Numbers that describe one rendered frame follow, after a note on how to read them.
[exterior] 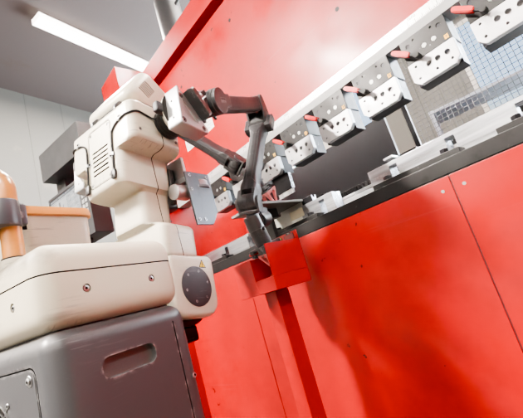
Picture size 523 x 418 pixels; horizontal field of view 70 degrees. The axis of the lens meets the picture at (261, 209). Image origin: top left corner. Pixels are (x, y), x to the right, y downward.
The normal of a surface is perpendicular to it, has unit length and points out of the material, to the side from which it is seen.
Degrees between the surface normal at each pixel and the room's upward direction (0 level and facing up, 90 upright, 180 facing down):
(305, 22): 90
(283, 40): 90
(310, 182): 90
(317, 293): 90
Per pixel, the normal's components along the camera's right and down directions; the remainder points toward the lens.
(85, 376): 0.79, -0.35
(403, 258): -0.73, 0.06
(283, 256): 0.60, -0.35
